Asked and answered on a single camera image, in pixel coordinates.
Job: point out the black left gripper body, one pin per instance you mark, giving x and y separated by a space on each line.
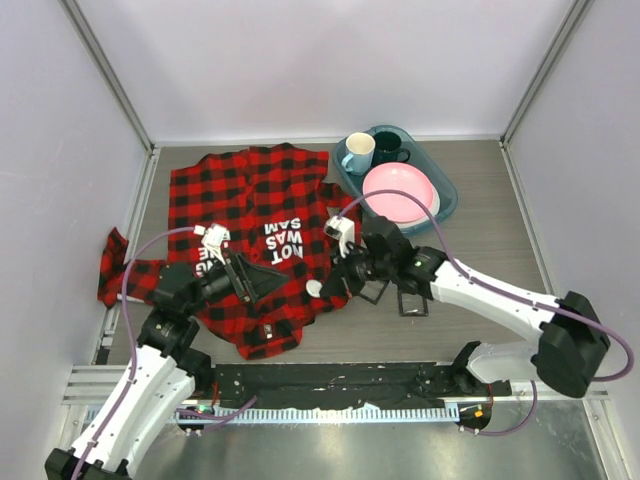
219 283

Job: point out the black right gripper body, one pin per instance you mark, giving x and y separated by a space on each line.
358 266

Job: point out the blue round brooch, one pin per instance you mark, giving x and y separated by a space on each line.
313 288

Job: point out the red black plaid shirt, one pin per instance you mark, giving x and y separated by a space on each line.
274 203

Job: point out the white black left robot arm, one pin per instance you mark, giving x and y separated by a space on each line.
164 369

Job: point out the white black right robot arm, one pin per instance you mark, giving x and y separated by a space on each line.
560 343

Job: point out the black open box left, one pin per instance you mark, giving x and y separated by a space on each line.
373 291

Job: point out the black open box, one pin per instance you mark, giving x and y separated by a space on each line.
373 291
412 305

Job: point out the black open box right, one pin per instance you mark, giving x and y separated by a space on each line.
412 305

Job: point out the white plate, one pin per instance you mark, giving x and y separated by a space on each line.
403 211

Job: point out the teal plastic tray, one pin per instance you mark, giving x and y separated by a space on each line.
419 173

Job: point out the dark green mug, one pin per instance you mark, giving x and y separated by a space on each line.
388 149

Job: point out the light blue mug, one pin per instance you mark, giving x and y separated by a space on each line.
360 148

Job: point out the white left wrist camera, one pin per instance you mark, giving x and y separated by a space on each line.
214 239

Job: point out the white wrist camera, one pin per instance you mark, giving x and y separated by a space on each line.
341 229
214 239

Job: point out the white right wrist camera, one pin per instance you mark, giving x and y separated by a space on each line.
341 229

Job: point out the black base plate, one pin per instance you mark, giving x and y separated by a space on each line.
338 386

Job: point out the white slotted cable duct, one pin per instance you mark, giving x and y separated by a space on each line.
365 414

